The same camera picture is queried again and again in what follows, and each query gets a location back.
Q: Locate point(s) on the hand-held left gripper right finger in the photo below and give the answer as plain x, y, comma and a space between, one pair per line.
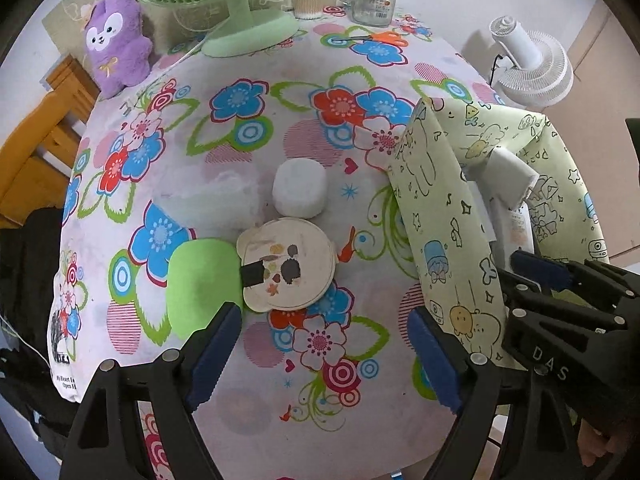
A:
435, 360

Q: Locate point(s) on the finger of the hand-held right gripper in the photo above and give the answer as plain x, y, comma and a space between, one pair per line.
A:
542, 266
545, 300

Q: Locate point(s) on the green patterned wall board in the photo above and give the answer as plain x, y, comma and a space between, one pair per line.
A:
75, 5

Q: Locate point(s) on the white rounded case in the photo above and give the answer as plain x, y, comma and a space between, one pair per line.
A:
300, 187

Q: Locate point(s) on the black jacket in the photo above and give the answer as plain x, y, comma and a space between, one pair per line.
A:
25, 285

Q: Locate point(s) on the purple plush bunny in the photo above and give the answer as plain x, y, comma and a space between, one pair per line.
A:
120, 45

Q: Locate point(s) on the person's right hand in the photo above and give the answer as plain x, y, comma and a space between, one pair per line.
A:
597, 442

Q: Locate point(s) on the white printed shirt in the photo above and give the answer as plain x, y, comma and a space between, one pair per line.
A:
62, 365

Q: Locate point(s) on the beige door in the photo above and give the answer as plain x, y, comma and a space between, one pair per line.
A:
615, 85

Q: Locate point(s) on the orange scissors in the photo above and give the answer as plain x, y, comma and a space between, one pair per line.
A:
387, 37

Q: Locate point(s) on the green patterned storage box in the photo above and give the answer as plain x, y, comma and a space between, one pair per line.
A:
435, 210

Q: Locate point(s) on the wooden chair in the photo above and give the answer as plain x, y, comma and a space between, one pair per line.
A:
35, 150

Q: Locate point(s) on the black backpack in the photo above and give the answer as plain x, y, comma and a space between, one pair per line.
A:
30, 410

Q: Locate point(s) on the cotton swab jar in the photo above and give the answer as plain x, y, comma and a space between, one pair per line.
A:
307, 2

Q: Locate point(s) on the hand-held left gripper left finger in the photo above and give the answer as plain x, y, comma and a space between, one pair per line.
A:
215, 360

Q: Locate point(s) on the floral tablecloth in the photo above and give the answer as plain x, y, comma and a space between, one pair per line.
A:
300, 120

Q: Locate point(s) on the white floor fan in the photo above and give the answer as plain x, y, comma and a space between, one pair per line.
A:
540, 70

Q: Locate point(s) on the green oval case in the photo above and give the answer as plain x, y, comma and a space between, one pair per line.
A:
205, 285

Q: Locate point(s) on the green desk fan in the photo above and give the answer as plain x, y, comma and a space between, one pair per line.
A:
240, 30

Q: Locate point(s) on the white rectangular box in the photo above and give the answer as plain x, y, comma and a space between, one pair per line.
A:
515, 225

